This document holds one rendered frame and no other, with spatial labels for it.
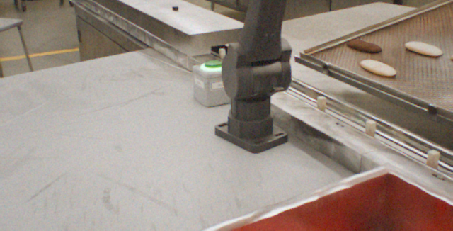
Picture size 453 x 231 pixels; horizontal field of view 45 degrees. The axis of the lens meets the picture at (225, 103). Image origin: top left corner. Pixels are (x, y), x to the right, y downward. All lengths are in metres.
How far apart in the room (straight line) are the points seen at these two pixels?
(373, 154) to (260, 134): 0.21
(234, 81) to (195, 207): 0.23
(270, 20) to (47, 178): 0.44
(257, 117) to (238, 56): 0.14
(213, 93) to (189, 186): 0.34
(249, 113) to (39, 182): 0.37
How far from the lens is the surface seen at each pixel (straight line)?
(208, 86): 1.15
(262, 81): 0.93
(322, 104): 1.09
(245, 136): 0.98
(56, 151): 1.03
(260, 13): 0.86
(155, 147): 1.00
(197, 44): 1.40
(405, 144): 0.97
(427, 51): 1.25
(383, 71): 1.16
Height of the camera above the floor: 1.24
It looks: 21 degrees down
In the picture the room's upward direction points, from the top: 1 degrees counter-clockwise
